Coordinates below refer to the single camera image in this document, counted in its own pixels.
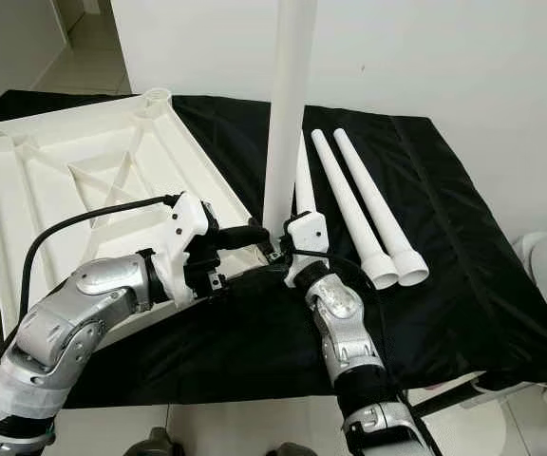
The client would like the black table cloth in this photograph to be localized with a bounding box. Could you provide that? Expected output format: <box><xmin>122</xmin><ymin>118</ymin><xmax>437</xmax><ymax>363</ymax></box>
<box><xmin>0</xmin><ymin>90</ymin><xmax>547</xmax><ymax>395</ymax></box>

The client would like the grey robot left foot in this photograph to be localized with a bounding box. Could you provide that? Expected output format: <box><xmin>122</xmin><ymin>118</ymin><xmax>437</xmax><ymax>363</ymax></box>
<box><xmin>131</xmin><ymin>427</ymin><xmax>184</xmax><ymax>456</ymax></box>

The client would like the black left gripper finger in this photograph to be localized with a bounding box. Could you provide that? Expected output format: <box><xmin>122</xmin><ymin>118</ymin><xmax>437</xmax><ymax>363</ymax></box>
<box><xmin>212</xmin><ymin>224</ymin><xmax>276</xmax><ymax>250</ymax></box>
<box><xmin>217</xmin><ymin>268</ymin><xmax>292</xmax><ymax>292</ymax></box>

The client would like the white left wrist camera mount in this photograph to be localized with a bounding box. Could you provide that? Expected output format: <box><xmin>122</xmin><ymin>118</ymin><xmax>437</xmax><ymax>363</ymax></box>
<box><xmin>158</xmin><ymin>192</ymin><xmax>217</xmax><ymax>310</ymax></box>

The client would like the white plastic table leg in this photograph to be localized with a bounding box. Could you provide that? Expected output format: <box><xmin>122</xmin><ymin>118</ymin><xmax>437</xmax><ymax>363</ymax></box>
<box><xmin>296</xmin><ymin>131</ymin><xmax>320</xmax><ymax>218</ymax></box>
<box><xmin>311</xmin><ymin>129</ymin><xmax>400</xmax><ymax>291</ymax></box>
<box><xmin>260</xmin><ymin>0</ymin><xmax>319</xmax><ymax>238</ymax></box>
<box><xmin>332</xmin><ymin>126</ymin><xmax>431</xmax><ymax>288</ymax></box>

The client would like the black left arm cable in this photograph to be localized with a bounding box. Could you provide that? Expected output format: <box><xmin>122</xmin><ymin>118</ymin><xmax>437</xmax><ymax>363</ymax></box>
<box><xmin>3</xmin><ymin>193</ymin><xmax>181</xmax><ymax>357</ymax></box>

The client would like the white plastic table top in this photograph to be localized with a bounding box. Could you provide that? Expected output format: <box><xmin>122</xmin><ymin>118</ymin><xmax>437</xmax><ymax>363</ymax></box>
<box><xmin>0</xmin><ymin>87</ymin><xmax>289</xmax><ymax>357</ymax></box>

